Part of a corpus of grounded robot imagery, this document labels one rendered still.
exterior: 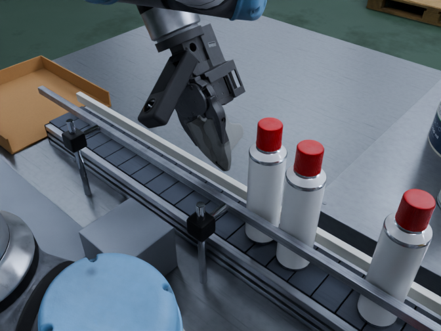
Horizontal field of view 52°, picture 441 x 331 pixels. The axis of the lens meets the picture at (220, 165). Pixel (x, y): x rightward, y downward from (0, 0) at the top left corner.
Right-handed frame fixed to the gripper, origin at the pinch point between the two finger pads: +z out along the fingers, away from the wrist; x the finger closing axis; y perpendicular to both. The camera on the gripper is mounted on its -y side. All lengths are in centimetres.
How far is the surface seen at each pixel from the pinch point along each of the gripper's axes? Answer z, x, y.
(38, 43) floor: -55, 291, 108
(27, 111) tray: -17, 58, -2
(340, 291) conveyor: 19.7, -15.2, -0.8
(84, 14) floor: -67, 311, 166
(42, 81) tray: -23, 67, 8
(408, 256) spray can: 10.6, -28.0, -2.6
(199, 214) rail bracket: 2.0, -4.9, -10.2
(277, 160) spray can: -0.6, -12.3, -0.4
